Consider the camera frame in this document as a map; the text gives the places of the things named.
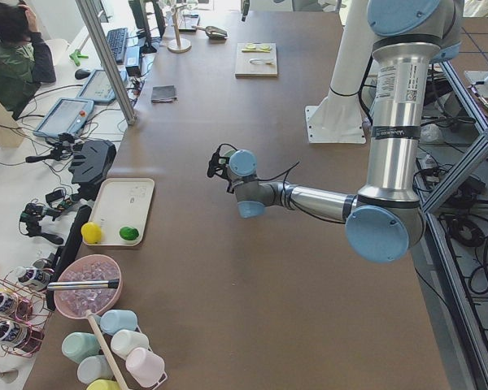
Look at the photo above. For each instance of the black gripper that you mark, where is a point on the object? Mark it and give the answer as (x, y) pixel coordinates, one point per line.
(229, 184)
(245, 11)

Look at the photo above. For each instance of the white ceramic spoon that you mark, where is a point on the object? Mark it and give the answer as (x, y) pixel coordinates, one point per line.
(262, 61)

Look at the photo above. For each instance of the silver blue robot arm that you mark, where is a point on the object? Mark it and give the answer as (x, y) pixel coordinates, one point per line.
(383, 220)

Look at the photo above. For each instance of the pink bowl with ice cubes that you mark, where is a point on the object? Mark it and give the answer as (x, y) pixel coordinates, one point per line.
(92, 284)

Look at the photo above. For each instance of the steel scoop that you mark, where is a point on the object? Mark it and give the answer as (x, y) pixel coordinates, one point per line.
(213, 32)

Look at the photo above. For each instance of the yellow plastic knife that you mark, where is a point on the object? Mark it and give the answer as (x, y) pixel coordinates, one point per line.
(255, 50)

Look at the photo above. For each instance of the bamboo cutting board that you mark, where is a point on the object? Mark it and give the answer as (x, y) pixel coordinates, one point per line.
(244, 69)

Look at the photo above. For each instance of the wooden mug tree stand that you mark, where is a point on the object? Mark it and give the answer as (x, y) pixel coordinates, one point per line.
(172, 10)

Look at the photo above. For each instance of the black monitor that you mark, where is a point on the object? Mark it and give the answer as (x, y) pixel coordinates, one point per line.
(150, 24)

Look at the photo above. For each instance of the cream serving tray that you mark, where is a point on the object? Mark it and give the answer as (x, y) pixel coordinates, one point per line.
(122, 202)

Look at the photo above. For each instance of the green lime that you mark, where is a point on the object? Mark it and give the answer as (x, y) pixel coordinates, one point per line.
(128, 233)

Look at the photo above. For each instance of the grey folded cloth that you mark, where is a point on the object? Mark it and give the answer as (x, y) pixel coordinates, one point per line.
(163, 93)

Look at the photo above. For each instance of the black keyboard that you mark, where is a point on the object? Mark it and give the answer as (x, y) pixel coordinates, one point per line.
(117, 41)

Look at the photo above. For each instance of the yellow lemon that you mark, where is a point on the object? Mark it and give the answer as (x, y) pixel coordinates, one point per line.
(91, 233)

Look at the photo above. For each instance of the upper blue teach pendant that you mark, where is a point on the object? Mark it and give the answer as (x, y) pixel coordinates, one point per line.
(97, 88)

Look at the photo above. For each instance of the blue teach pendant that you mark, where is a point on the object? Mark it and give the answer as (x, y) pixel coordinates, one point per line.
(67, 116)
(97, 88)

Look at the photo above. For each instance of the lower blue teach pendant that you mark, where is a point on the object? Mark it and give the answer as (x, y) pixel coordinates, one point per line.
(67, 116)

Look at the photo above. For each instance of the pastel cup rack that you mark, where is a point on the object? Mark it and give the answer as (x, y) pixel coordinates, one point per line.
(146, 367)

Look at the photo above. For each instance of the seated person green jacket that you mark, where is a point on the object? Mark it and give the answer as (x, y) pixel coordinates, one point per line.
(26, 60)

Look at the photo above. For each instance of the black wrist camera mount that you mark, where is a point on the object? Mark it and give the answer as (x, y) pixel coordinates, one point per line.
(218, 165)

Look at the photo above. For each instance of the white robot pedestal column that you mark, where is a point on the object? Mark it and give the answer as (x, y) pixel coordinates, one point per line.
(338, 118)

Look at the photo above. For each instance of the aluminium frame post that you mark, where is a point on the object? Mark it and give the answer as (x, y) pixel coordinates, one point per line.
(97, 35)

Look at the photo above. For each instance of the copper wire bottle rack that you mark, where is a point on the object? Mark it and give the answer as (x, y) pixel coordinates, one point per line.
(23, 318)

